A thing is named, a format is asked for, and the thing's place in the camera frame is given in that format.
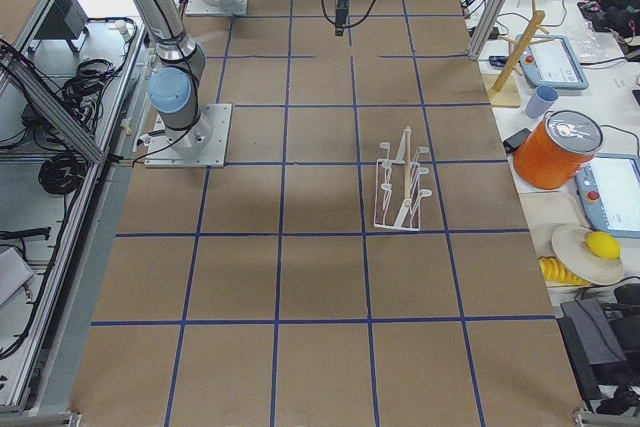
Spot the beige round plate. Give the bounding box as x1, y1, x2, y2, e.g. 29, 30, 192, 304
551, 224, 624, 285

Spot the wooden mug tree stand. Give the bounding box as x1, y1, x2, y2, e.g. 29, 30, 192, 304
482, 0, 549, 107

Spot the small blue mug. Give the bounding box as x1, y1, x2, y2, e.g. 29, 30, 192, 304
524, 85, 559, 119

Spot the white wire cup rack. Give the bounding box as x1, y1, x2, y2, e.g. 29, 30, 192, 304
373, 126, 432, 232

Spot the orange bucket with lid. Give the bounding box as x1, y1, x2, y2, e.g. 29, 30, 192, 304
513, 110, 604, 190

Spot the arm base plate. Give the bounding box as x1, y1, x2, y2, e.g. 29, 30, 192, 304
143, 104, 232, 168
185, 0, 248, 17

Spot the blue teach pendant tablet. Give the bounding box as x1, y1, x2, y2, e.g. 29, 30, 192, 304
519, 35, 589, 90

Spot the yellow lemon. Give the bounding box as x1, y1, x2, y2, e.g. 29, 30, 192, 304
585, 231, 621, 260

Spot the orange yellow toy stack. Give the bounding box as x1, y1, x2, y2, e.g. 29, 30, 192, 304
538, 257, 591, 286

